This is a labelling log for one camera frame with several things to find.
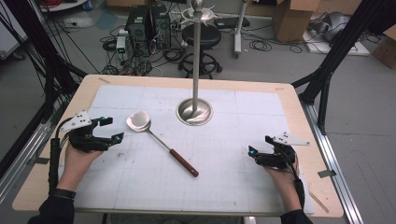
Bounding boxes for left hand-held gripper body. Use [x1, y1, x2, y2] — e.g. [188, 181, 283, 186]
[59, 109, 114, 154]

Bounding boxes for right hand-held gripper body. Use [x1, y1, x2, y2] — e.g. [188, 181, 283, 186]
[252, 131, 311, 171]

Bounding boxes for metal spatula with red handle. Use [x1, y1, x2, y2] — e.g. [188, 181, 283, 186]
[125, 109, 200, 178]

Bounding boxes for metal utensil rack stand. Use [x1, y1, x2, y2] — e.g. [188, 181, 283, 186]
[171, 0, 218, 127]

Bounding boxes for person's right hand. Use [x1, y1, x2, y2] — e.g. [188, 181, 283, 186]
[263, 161, 302, 203]

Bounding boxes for person's left hand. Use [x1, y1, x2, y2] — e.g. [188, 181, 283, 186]
[56, 143, 105, 192]

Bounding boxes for white grid mat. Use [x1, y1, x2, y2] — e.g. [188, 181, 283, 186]
[58, 84, 315, 217]

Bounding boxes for grey tape piece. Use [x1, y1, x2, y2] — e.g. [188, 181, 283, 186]
[317, 169, 337, 179]
[25, 156, 50, 166]

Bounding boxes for black wristband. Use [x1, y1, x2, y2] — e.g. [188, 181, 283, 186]
[49, 188, 78, 201]

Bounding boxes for thin wooden stick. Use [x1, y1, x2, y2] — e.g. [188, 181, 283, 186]
[307, 189, 330, 215]

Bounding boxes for small white power unit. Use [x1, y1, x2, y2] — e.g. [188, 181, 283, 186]
[115, 29, 129, 54]

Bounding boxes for black computer tower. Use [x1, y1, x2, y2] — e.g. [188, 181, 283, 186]
[124, 5, 151, 58]
[150, 4, 173, 50]

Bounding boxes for white stand pole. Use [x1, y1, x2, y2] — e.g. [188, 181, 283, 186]
[233, 0, 249, 60]

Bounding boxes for tall cardboard box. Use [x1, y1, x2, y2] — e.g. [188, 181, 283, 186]
[272, 0, 321, 44]

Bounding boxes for white flat board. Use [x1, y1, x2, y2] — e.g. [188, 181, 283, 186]
[303, 29, 372, 57]

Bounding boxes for black round stool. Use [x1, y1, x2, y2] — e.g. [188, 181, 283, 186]
[177, 22, 224, 80]

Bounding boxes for flat black case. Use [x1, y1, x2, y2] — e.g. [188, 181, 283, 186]
[213, 16, 251, 31]

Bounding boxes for grey headset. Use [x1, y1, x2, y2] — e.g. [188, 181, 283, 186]
[307, 11, 352, 43]

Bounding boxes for small cardboard box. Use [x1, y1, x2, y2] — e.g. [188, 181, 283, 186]
[371, 23, 396, 71]

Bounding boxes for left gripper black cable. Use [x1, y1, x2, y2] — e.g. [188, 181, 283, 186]
[48, 118, 75, 194]

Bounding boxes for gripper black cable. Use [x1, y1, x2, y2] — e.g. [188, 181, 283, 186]
[48, 118, 75, 194]
[279, 145, 306, 210]

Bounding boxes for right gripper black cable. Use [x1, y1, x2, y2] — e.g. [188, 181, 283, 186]
[279, 145, 306, 210]

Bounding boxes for aluminium rail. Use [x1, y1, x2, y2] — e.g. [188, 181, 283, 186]
[0, 101, 64, 204]
[299, 98, 365, 224]

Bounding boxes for tangle of floor cables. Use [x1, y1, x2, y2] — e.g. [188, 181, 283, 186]
[100, 24, 188, 77]

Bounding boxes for black metal frame stand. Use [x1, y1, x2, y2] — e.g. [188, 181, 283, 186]
[291, 0, 391, 136]
[3, 0, 89, 123]

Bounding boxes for coiled black cable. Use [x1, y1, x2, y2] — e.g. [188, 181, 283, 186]
[248, 38, 273, 53]

